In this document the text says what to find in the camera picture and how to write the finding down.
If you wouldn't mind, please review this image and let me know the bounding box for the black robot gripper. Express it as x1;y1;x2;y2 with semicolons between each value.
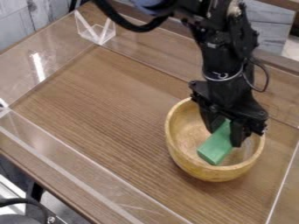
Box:
190;69;268;148

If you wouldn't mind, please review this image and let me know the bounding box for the green rectangular block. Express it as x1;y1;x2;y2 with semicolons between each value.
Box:
198;120;232;165

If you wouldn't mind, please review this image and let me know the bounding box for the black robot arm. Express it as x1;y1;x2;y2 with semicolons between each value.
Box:
94;0;268;147

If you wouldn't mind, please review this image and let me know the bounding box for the brown wooden bowl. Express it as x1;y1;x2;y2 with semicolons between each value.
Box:
164;97;266;182

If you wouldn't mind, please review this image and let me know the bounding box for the black metal table leg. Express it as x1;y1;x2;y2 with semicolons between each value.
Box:
26;181;44;202

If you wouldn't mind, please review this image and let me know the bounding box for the clear acrylic tray wall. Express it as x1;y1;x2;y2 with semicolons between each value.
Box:
0;105;192;224

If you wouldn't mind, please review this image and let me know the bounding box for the clear acrylic corner bracket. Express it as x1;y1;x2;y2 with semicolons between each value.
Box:
74;10;116;46

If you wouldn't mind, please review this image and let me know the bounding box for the black cable under table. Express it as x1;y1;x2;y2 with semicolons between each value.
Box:
0;197;51;224

